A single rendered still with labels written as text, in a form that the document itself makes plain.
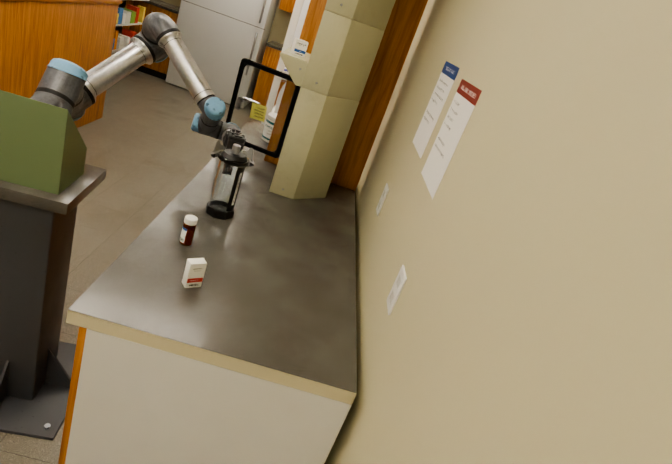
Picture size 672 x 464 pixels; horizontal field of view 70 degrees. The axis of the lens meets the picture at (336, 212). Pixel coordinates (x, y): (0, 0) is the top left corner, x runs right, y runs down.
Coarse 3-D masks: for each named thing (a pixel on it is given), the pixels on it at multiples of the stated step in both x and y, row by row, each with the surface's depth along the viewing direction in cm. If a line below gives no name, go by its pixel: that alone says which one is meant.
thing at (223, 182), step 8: (248, 160) 167; (224, 168) 163; (232, 168) 162; (216, 176) 166; (224, 176) 164; (232, 176) 164; (216, 184) 166; (224, 184) 165; (232, 184) 165; (216, 192) 167; (224, 192) 166; (216, 200) 167; (224, 200) 167; (216, 208) 168; (224, 208) 169
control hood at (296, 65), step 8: (288, 48) 205; (280, 56) 185; (288, 56) 185; (296, 56) 189; (288, 64) 186; (296, 64) 186; (304, 64) 186; (296, 72) 187; (304, 72) 187; (296, 80) 188
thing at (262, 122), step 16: (256, 80) 222; (272, 80) 221; (288, 80) 220; (240, 96) 227; (256, 96) 225; (272, 96) 224; (288, 96) 222; (240, 112) 229; (256, 112) 228; (272, 112) 226; (240, 128) 232; (256, 128) 230; (272, 128) 229; (256, 144) 233; (272, 144) 231
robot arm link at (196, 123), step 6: (198, 114) 185; (198, 120) 184; (192, 126) 185; (198, 126) 185; (204, 126) 182; (216, 126) 184; (198, 132) 187; (204, 132) 187; (210, 132) 187; (216, 132) 187; (216, 138) 190
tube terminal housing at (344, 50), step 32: (320, 32) 181; (352, 32) 182; (320, 64) 186; (352, 64) 191; (320, 96) 190; (352, 96) 200; (288, 128) 196; (320, 128) 197; (288, 160) 201; (320, 160) 207; (288, 192) 207; (320, 192) 218
